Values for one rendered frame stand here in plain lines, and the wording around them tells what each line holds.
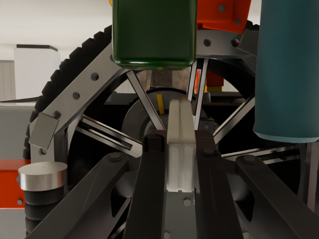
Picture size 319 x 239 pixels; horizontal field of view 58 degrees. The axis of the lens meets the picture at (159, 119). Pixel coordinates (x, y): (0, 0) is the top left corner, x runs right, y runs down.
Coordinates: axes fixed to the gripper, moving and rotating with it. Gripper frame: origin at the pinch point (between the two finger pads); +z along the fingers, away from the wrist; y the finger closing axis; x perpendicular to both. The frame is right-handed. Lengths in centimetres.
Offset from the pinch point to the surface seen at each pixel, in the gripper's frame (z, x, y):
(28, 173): 4.9, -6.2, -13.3
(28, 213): 4.2, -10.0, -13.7
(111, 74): 29.2, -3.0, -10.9
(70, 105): 27.4, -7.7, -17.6
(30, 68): 477, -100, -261
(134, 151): 35.5, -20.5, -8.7
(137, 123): 76, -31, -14
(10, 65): 830, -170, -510
